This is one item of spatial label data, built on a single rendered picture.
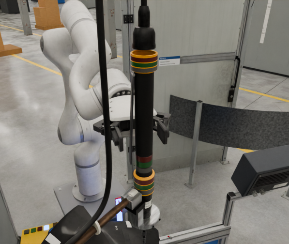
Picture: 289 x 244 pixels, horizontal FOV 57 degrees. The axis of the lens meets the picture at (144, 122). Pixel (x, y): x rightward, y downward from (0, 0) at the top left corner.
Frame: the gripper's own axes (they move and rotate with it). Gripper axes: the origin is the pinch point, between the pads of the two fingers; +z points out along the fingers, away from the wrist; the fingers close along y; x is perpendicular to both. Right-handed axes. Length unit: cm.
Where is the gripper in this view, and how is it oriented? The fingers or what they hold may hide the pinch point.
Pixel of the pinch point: (142, 138)
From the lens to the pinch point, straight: 49.1
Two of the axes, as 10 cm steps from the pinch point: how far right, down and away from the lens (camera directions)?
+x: 0.0, -8.8, -4.8
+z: 2.8, 4.6, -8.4
